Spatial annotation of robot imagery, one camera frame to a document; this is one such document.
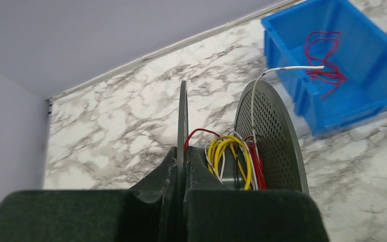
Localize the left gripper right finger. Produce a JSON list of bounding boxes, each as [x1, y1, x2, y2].
[[183, 147, 329, 241]]

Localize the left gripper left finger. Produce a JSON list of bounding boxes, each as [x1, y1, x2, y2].
[[0, 148, 176, 241]]

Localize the red wire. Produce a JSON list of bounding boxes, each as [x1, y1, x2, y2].
[[183, 128, 268, 191]]

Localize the black round spool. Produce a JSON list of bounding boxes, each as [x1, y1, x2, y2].
[[176, 80, 310, 242]]

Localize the blue plastic bin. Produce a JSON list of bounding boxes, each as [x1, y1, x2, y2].
[[261, 1, 387, 136]]

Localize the yellow wire on spool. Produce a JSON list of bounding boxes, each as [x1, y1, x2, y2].
[[207, 135, 253, 191]]

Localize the white wire on spool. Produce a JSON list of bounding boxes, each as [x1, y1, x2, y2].
[[204, 65, 325, 191]]

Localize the red wires in bin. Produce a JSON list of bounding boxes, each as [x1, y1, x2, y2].
[[304, 30, 348, 101]]

